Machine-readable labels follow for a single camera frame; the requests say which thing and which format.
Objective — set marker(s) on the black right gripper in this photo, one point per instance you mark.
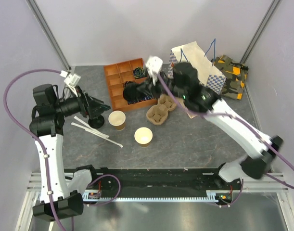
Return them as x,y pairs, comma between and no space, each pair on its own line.
150,89

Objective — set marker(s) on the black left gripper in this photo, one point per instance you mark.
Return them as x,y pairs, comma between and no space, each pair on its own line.
90,107

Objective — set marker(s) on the black plastic cup lid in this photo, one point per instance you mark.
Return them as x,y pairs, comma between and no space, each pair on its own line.
96,122

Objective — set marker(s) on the cardboard cup carrier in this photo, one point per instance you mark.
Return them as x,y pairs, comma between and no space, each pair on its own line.
158,114

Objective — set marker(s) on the paper cup front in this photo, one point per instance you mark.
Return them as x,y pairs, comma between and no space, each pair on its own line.
143,136

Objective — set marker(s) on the paper cup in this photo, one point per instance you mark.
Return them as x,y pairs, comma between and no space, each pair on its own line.
143,136
117,119

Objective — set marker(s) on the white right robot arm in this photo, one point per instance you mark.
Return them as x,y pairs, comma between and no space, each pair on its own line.
259,147

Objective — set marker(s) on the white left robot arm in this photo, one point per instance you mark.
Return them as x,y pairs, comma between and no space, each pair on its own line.
60,199

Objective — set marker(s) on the checkered paper takeout bag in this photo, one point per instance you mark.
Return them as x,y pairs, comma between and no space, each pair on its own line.
202,65

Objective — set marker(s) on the wrapped straw upper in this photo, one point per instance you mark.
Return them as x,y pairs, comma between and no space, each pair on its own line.
82,122

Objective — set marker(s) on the green blue rolled sock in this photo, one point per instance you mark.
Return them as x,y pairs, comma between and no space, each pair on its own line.
139,72

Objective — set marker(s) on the paper cup near tray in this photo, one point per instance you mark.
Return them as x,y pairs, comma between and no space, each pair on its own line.
117,119

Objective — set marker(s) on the orange compartment tray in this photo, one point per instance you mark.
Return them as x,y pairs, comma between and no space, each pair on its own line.
117,75

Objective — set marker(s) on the wrapped straw middle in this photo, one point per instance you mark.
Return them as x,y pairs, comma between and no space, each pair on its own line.
90,129

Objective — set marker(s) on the camouflage cloth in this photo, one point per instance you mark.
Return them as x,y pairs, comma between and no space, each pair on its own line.
236,75

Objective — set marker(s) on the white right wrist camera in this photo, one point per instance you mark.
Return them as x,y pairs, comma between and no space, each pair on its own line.
154,66

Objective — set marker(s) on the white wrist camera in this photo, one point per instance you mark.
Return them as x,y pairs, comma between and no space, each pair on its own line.
70,80
154,66

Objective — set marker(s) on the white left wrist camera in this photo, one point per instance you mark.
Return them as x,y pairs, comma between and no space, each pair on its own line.
70,80

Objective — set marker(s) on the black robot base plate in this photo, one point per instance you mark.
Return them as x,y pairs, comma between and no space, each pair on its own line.
166,181

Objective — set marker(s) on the grey slotted cable duct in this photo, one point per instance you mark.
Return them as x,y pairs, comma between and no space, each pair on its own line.
89,197

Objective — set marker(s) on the aluminium frame rail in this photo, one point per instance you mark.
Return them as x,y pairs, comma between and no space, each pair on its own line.
265,185

